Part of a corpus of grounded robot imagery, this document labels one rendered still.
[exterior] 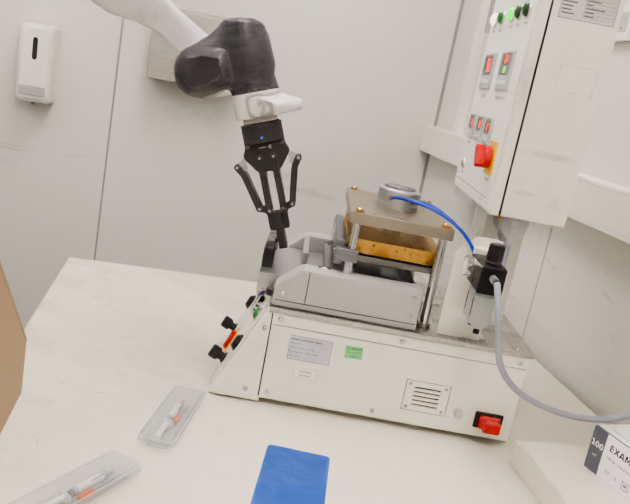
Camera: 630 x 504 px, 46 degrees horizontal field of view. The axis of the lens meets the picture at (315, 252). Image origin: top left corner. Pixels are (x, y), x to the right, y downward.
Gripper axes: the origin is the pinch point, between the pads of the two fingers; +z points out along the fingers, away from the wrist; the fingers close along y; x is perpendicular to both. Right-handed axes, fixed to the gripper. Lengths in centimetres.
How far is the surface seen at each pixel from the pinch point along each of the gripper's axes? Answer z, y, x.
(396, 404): 30.7, -15.9, 17.3
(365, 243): 2.9, -15.1, 10.4
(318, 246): 7.2, -6.1, -11.2
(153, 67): -38, 43, -121
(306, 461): 29.7, -0.5, 34.0
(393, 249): 4.8, -19.8, 10.4
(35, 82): -40, 83, -118
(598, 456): 38, -46, 30
